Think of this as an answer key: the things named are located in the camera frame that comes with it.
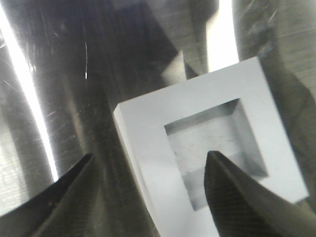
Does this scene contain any gray square hollow base block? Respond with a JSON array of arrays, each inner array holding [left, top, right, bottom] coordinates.
[[114, 57, 309, 237]]

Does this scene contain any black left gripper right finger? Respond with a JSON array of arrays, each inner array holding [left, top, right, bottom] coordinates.
[[203, 151, 316, 237]]

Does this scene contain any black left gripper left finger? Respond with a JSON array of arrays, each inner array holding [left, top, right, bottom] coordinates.
[[0, 154, 95, 237]]

